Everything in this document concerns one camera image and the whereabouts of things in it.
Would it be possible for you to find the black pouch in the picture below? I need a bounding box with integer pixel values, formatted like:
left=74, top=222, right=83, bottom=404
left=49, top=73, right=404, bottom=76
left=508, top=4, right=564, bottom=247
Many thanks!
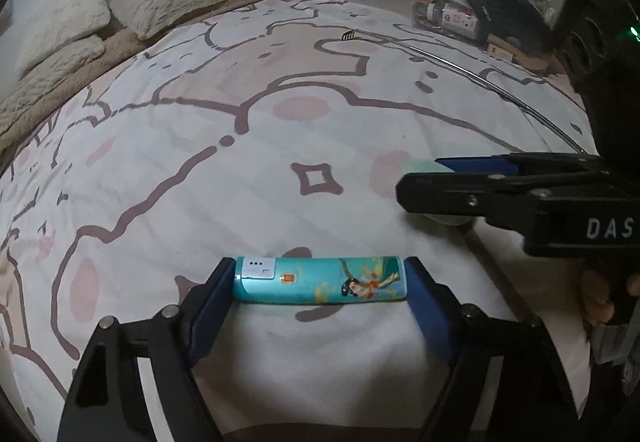
left=442, top=0, right=558, bottom=55

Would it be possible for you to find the pink label bottle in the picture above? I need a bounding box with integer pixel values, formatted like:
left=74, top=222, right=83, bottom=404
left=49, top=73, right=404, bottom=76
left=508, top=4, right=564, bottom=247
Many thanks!
left=427, top=2, right=482, bottom=36

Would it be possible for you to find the printed blanket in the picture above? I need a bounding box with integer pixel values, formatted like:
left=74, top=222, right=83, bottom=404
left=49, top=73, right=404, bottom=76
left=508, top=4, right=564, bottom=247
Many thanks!
left=0, top=0, right=601, bottom=442

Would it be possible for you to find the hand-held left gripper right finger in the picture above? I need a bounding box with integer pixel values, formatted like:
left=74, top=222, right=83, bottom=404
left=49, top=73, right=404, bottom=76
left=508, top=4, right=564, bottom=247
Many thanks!
left=404, top=256, right=586, bottom=442

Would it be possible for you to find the fluffy cream pillow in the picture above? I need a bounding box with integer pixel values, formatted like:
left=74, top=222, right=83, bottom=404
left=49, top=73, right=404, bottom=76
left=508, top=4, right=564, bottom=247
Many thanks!
left=15, top=0, right=112, bottom=73

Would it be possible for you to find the teal lighter with painted figure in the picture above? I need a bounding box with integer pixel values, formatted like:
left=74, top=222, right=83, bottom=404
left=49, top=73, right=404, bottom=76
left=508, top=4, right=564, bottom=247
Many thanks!
left=232, top=254, right=407, bottom=307

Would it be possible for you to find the person's right hand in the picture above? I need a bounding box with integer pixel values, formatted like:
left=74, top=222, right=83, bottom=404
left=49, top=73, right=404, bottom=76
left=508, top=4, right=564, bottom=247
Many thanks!
left=580, top=267, right=616, bottom=327

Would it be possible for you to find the mint green lighter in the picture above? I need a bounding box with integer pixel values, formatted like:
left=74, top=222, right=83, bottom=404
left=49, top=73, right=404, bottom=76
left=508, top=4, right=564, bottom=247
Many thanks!
left=406, top=158, right=473, bottom=227

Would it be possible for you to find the thin curved metal rod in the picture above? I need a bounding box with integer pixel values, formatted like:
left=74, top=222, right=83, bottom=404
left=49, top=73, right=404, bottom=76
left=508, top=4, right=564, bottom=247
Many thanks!
left=360, top=29, right=588, bottom=155

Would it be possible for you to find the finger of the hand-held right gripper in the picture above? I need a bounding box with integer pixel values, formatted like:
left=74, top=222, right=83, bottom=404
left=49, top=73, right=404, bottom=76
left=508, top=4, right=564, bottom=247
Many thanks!
left=435, top=153, right=608, bottom=175
left=396, top=171, right=541, bottom=218

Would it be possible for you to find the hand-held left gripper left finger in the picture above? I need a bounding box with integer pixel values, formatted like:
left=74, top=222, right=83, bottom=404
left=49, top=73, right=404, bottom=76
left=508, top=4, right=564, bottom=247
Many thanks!
left=56, top=258, right=237, bottom=442

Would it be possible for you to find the grey-beige fuzzy pillow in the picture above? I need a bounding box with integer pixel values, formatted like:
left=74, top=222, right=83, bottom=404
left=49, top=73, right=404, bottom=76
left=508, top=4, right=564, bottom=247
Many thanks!
left=0, top=34, right=106, bottom=133

